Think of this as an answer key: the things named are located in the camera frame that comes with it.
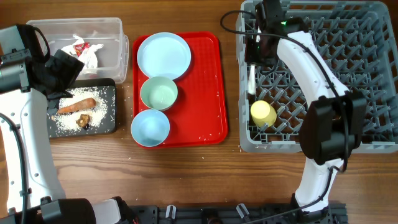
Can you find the red snack wrapper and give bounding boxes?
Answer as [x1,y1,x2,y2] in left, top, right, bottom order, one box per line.
[73,42,90,57]

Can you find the white napkin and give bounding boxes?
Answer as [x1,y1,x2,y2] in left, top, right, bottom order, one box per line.
[62,34,104,69]

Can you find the white plastic spoon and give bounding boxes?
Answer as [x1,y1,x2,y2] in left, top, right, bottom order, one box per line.
[248,65,256,95]

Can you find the brown food scrap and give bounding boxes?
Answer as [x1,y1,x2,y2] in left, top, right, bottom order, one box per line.
[76,114,91,128]

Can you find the pile of white rice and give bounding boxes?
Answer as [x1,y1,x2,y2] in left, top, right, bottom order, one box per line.
[49,86,116,132]

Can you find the yellow plastic cup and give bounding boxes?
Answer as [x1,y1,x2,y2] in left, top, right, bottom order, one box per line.
[250,100,277,128]

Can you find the large light blue plate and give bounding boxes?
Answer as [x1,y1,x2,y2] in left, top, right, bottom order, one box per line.
[136,32,192,80]

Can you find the mint green bowl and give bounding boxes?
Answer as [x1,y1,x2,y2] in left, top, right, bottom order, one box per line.
[140,77,178,111]

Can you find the small light blue bowl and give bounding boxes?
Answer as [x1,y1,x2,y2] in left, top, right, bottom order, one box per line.
[131,110,170,147]

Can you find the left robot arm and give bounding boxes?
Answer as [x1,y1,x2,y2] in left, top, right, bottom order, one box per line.
[1,24,131,223]

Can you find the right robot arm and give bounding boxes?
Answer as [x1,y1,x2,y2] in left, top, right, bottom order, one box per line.
[245,1,367,220]

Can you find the black food waste tray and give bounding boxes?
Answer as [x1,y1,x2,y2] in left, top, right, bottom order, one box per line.
[47,78,116,138]

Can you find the clear plastic waste bin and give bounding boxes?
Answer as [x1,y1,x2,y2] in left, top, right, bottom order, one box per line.
[27,17,129,84]

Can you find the grey dishwasher rack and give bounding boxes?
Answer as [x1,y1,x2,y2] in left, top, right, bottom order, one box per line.
[236,1,397,153]

